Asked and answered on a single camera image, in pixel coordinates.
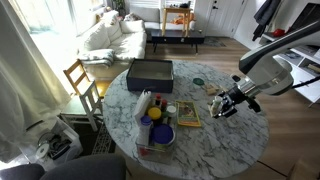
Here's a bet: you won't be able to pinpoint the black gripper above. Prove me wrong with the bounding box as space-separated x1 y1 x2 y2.
212 83 250 120

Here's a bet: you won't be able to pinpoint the red capped sauce bottle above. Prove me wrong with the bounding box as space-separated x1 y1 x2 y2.
160 99 169 113
154 93 163 107

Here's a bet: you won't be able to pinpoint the blue capped white bottle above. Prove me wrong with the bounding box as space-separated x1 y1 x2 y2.
137 115 154 147

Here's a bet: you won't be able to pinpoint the green round lid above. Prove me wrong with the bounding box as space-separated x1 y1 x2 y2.
192 77 205 86

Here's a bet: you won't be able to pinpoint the yellow dog book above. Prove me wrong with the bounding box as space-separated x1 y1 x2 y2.
174 99 203 128

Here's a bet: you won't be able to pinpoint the white capped jar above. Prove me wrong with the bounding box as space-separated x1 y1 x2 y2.
166 105 178 118

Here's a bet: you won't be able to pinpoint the grey door mat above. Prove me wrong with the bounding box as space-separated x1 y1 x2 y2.
203 36 227 48

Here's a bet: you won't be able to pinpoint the large blue lid container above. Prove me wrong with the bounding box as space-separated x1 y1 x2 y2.
151 124 176 148

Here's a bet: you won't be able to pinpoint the yellow lid jar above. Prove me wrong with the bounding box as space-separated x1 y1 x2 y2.
147 106 163 125

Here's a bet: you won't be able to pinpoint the dark blue cardboard box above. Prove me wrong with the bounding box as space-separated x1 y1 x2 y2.
125 58 175 94

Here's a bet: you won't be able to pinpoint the tall white jug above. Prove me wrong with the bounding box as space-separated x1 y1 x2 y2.
133 89 152 125

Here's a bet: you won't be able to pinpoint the black coffee table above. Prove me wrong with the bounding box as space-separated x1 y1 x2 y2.
150 29 206 54

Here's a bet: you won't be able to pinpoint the clear plastic bin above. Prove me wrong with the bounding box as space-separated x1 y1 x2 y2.
134 99 178 164

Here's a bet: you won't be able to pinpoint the white door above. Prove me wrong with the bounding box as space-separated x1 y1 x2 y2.
204 0 248 38

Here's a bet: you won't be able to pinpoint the red helmet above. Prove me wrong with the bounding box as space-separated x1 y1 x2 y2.
272 28 286 38

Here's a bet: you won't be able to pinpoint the white shelf unit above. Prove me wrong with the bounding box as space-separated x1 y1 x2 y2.
261 31 320 104

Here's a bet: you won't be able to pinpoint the orange toy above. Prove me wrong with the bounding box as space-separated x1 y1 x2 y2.
173 13 196 26

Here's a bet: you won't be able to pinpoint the dark hanging jackets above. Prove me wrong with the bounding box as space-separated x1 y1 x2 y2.
252 0 283 41

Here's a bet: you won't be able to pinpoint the wooden stool table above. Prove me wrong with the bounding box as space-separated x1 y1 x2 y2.
161 7 193 38

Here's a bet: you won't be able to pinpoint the white sofa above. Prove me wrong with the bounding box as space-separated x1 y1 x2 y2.
76 9 148 73

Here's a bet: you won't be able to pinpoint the light grey sofa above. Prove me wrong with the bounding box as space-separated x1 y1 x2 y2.
128 6 162 31

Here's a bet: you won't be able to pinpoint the white sofa cushion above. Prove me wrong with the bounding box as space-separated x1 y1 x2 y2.
82 21 111 53
119 19 146 34
103 9 124 43

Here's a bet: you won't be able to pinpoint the patterned floor rug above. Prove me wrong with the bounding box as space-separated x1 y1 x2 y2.
91 121 118 155

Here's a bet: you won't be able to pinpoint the patterned colourful cushion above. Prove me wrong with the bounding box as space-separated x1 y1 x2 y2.
123 12 141 22

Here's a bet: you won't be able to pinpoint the white wooden chair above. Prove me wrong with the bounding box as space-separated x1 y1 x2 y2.
59 79 104 133

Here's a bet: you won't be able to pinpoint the grey white blanket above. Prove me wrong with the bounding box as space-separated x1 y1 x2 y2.
77 48 116 68

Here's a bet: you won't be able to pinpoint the green house plant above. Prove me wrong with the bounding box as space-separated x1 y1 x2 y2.
111 0 126 11

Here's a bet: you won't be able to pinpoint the grey upholstered chair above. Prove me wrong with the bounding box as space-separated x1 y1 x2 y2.
0 153 128 180

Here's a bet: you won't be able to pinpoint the white storage box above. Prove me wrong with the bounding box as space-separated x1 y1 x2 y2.
34 128 84 168

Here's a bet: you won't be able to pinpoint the silver disc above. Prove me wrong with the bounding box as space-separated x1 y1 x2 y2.
35 143 51 160

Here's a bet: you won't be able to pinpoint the bright window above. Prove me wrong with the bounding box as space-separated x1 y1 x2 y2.
13 0 104 34

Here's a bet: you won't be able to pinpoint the white curtain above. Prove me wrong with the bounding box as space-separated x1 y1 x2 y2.
0 0 73 164

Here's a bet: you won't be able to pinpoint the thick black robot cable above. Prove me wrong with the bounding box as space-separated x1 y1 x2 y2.
291 74 320 90

